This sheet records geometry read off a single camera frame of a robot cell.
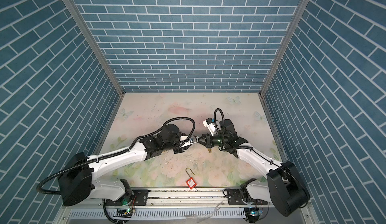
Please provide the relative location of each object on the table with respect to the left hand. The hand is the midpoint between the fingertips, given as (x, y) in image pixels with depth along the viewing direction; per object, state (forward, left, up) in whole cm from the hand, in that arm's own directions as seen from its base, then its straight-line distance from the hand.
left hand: (190, 139), depth 80 cm
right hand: (-1, -3, +1) cm, 3 cm away
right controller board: (-33, -30, -13) cm, 46 cm away
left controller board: (-31, +32, -15) cm, 47 cm away
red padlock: (-19, 0, -11) cm, 22 cm away
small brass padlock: (0, -11, -13) cm, 18 cm away
